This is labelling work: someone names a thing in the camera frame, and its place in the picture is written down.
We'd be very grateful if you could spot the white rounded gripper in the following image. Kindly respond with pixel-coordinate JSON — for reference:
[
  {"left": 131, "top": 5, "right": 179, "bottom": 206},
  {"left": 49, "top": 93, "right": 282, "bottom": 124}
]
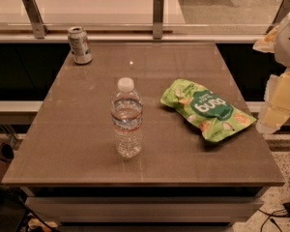
[{"left": 252, "top": 12, "right": 290, "bottom": 134}]

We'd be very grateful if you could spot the clear plastic water bottle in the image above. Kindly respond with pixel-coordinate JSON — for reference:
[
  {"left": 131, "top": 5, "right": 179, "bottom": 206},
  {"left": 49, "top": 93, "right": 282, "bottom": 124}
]
[{"left": 111, "top": 77, "right": 143, "bottom": 160}]

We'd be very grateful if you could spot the green white 7up can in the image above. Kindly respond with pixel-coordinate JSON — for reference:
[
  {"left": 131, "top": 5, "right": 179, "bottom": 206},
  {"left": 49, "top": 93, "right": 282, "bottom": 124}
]
[{"left": 68, "top": 26, "right": 92, "bottom": 65}]

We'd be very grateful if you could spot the green snack chip bag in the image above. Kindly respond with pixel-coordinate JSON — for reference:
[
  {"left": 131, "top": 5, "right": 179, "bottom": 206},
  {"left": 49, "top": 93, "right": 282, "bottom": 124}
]
[{"left": 160, "top": 79, "right": 256, "bottom": 143}]

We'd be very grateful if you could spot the brown table with drawer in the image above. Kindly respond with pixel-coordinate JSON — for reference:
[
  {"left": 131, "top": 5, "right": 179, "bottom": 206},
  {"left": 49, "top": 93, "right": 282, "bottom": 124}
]
[{"left": 1, "top": 42, "right": 286, "bottom": 227}]

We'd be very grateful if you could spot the dark object at left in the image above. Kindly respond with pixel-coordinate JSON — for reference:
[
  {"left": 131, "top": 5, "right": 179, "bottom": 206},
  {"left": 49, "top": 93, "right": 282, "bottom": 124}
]
[{"left": 0, "top": 142, "right": 14, "bottom": 182}]

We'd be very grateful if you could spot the right metal railing bracket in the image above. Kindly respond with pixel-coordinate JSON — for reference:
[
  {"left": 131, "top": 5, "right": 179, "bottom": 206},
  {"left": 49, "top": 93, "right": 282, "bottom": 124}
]
[{"left": 267, "top": 0, "right": 290, "bottom": 33}]

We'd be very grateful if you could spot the metal railing bracket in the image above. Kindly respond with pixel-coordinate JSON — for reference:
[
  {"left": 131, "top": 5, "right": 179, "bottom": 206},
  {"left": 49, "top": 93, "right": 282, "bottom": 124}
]
[
  {"left": 22, "top": 0, "right": 48, "bottom": 39},
  {"left": 153, "top": 0, "right": 164, "bottom": 40},
  {"left": 267, "top": 0, "right": 290, "bottom": 33}
]

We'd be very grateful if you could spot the middle metal railing bracket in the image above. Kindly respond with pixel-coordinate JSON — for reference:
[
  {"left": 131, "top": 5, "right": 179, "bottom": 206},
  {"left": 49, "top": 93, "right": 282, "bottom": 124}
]
[{"left": 153, "top": 0, "right": 164, "bottom": 40}]

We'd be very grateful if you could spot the left metal railing bracket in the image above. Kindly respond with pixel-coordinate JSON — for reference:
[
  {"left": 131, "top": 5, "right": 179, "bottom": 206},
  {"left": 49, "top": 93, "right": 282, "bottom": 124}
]
[{"left": 22, "top": 0, "right": 48, "bottom": 39}]

